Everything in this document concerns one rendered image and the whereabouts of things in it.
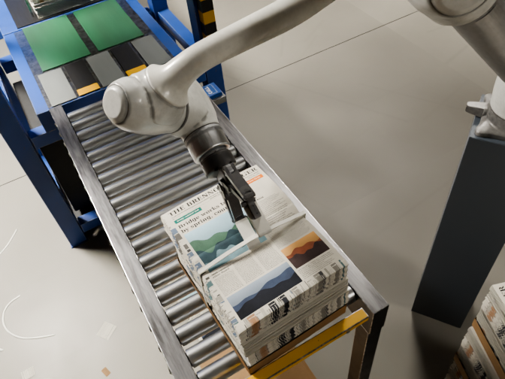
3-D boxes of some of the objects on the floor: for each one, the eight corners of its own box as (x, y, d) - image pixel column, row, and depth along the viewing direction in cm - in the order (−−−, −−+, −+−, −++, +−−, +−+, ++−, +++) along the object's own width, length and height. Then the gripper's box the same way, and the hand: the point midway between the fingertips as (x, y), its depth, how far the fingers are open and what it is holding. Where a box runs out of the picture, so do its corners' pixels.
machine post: (89, 241, 247) (-106, -95, 131) (71, 248, 245) (-141, -86, 129) (83, 228, 252) (-108, -104, 136) (67, 236, 250) (-142, -96, 134)
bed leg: (364, 406, 184) (385, 325, 133) (351, 414, 183) (367, 335, 132) (354, 392, 188) (371, 308, 137) (341, 401, 186) (354, 318, 135)
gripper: (235, 125, 98) (288, 219, 94) (223, 168, 121) (264, 244, 117) (202, 140, 96) (254, 237, 92) (196, 180, 119) (237, 258, 115)
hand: (258, 236), depth 105 cm, fingers open, 13 cm apart
